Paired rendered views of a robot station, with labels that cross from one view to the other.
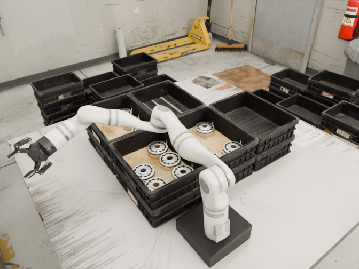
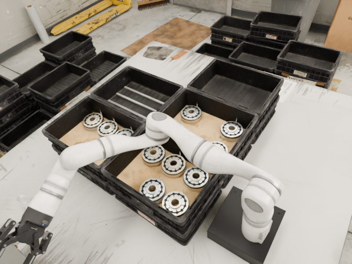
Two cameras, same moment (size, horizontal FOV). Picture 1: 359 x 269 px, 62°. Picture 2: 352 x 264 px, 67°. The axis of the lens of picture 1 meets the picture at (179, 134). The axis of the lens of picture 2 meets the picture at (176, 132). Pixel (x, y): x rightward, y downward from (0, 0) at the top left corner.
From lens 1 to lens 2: 0.46 m
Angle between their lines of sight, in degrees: 16
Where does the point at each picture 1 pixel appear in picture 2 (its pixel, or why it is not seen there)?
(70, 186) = (66, 226)
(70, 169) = not seen: hidden behind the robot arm
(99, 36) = (9, 19)
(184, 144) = (209, 160)
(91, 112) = (80, 154)
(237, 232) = (276, 224)
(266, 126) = (249, 92)
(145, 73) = (83, 54)
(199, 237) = (241, 243)
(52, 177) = not seen: hidden behind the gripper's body
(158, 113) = (157, 124)
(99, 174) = (94, 199)
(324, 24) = not seen: outside the picture
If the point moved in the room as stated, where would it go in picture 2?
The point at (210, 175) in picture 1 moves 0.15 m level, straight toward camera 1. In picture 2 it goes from (262, 195) to (290, 251)
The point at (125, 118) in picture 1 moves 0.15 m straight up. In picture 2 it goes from (122, 144) to (109, 111)
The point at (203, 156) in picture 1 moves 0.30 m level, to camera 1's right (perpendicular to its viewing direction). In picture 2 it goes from (235, 168) to (318, 136)
